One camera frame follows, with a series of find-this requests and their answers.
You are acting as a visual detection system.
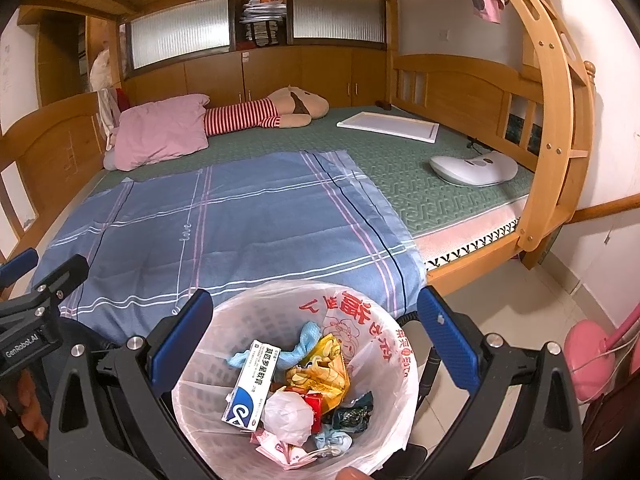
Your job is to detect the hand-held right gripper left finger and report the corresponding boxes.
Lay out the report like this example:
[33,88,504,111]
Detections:
[47,289,214,480]

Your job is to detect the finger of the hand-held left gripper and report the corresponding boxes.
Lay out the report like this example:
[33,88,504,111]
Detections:
[27,254,91,311]
[0,249,40,291]

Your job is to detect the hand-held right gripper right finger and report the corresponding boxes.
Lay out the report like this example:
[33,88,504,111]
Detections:
[412,286,583,480]

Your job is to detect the white wastebasket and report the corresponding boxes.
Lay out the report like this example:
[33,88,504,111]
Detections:
[172,280,418,478]

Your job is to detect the white ointment box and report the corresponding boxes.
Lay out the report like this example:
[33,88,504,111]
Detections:
[221,339,282,432]

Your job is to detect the green snack wrapper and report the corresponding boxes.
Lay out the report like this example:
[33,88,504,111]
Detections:
[322,391,375,431]

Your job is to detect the light blue wrapper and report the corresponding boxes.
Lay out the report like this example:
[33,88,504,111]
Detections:
[229,322,322,368]

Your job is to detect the yellow snack wrapper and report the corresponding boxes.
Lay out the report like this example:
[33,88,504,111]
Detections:
[285,334,349,396]

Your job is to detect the white plastic bag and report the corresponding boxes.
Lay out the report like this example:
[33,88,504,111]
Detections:
[262,390,317,446]

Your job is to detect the red snack wrapper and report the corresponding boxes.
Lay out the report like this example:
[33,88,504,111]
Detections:
[300,391,326,433]

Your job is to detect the light blue face mask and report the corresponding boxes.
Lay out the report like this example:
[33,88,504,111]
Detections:
[315,425,353,456]

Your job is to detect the person's left hand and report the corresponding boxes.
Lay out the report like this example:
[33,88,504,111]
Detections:
[0,390,48,436]

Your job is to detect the blue plaid sheet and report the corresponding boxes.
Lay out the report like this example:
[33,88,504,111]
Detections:
[30,149,428,356]

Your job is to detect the pink plastic object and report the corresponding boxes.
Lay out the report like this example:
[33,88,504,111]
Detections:
[564,305,640,403]

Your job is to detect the green mattress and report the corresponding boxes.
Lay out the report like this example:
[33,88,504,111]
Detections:
[90,105,536,241]

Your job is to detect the white hanging cloth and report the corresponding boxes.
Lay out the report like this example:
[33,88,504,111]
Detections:
[97,87,123,151]

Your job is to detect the pink pillow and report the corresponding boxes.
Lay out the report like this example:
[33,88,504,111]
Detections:
[104,94,211,171]

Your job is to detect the white handheld appliance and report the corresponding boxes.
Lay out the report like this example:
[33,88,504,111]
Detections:
[429,152,518,187]

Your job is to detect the white flat board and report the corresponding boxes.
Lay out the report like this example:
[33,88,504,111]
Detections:
[336,111,441,145]

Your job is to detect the red striped plush doll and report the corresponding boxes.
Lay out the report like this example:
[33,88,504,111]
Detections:
[204,86,331,136]

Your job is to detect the wooden bunk ladder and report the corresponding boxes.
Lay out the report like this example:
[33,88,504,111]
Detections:
[480,0,598,268]

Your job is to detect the wide frosted glass window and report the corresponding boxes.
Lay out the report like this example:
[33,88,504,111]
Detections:
[125,0,236,68]

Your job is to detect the wooden cabinets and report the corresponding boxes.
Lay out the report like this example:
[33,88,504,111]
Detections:
[122,45,388,108]

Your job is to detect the stack of books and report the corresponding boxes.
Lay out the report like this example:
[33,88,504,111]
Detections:
[235,0,291,51]

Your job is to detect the narrow frosted glass window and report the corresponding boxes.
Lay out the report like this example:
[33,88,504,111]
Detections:
[287,0,388,48]

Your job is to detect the black coiled cable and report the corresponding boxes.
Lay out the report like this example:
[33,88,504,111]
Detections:
[400,310,443,406]

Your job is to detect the wooden wall shelf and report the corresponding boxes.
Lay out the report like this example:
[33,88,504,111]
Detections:
[17,7,93,106]

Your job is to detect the wooden bunk bed frame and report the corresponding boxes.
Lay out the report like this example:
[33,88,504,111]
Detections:
[0,0,601,301]

